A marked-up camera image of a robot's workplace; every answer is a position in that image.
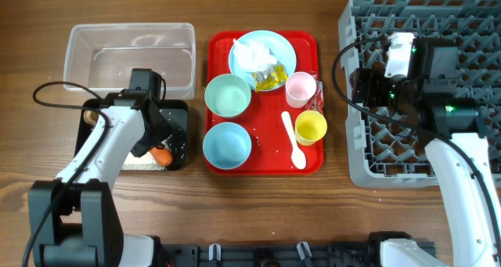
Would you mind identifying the orange carrot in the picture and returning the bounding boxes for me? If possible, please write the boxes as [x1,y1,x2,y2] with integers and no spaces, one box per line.
[150,147,173,168]

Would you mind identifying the white rice pile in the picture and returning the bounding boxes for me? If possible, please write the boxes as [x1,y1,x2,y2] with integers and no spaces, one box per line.
[121,109,185,171]

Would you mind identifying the pink plastic cup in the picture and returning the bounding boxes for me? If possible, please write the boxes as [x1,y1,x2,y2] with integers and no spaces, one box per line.
[285,71,317,108]

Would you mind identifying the light blue bowl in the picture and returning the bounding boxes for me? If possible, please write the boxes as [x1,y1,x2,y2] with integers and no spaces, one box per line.
[203,122,252,170]

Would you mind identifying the mint green bowl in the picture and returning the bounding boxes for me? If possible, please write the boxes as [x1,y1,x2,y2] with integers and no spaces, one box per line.
[204,74,251,118]

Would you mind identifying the yellow snack wrapper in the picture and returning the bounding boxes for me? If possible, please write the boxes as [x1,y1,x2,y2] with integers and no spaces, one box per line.
[251,64,288,92]

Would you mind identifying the white tissue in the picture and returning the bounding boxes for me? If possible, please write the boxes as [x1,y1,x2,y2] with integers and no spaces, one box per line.
[232,40,278,73]

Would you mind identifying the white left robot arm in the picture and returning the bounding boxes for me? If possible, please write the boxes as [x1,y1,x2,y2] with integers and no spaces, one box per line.
[22,68,175,266]

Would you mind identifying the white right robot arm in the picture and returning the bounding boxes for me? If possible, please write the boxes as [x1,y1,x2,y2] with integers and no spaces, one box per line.
[347,33,500,266]

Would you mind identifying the black waste tray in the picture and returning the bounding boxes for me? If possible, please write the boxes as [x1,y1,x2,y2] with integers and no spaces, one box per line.
[74,99,189,171]

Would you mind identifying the grey dishwasher rack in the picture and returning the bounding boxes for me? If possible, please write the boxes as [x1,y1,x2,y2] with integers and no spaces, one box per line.
[337,0,501,189]

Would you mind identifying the red candy wrapper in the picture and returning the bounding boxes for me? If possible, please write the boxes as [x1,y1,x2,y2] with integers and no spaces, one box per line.
[305,74,324,114]

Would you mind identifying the yellow plastic cup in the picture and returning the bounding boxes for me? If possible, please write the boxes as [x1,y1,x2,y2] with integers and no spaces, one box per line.
[294,110,327,146]

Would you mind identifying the clear plastic storage bin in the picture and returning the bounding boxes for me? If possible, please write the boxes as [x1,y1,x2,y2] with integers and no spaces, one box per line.
[63,23,196,100]

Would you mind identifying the cream plastic spoon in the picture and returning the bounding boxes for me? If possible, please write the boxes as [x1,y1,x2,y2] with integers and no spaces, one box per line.
[281,111,306,170]

